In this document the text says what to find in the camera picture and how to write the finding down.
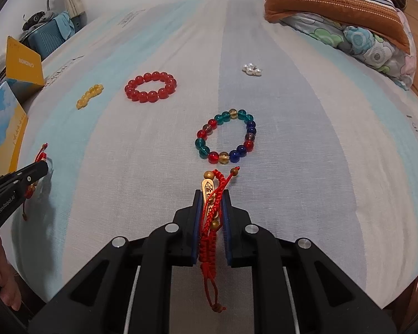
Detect thin red string bracelet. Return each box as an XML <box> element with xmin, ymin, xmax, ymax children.
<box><xmin>21</xmin><ymin>143</ymin><xmax>50</xmax><ymax>222</ymax></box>

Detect red cord bracelet gold charm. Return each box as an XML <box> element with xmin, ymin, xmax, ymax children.
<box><xmin>198</xmin><ymin>166</ymin><xmax>240</xmax><ymax>313</ymax></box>

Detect yellow amber bead bracelet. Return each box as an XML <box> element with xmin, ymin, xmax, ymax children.
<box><xmin>75</xmin><ymin>83</ymin><xmax>105</xmax><ymax>110</ymax></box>

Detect multicolour glass bead bracelet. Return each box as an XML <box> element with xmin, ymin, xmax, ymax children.
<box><xmin>195</xmin><ymin>108</ymin><xmax>257</xmax><ymax>165</ymax></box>

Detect person's left hand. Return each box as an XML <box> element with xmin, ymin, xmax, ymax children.
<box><xmin>0</xmin><ymin>237</ymin><xmax>21</xmax><ymax>311</ymax></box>

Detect sky print cardboard box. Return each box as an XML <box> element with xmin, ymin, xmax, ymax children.
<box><xmin>0</xmin><ymin>82</ymin><xmax>28</xmax><ymax>176</ymax></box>

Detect yellow box flap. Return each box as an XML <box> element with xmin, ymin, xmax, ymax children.
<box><xmin>5</xmin><ymin>36</ymin><xmax>44</xmax><ymax>87</ymax></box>

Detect teal suitcase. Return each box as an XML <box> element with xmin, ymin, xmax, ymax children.
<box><xmin>26</xmin><ymin>18</ymin><xmax>67</xmax><ymax>60</ymax></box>

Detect light blue cloth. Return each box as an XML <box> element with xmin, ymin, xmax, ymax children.
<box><xmin>54</xmin><ymin>11</ymin><xmax>75</xmax><ymax>40</ymax></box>

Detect white pearl earrings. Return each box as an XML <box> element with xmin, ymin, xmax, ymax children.
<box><xmin>242</xmin><ymin>63</ymin><xmax>262</xmax><ymax>76</ymax></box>

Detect floral quilt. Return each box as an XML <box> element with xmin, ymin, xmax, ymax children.
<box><xmin>280</xmin><ymin>11</ymin><xmax>417</xmax><ymax>90</ymax></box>

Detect red bead bracelet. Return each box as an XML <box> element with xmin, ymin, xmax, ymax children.
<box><xmin>123</xmin><ymin>71</ymin><xmax>178</xmax><ymax>104</ymax></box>

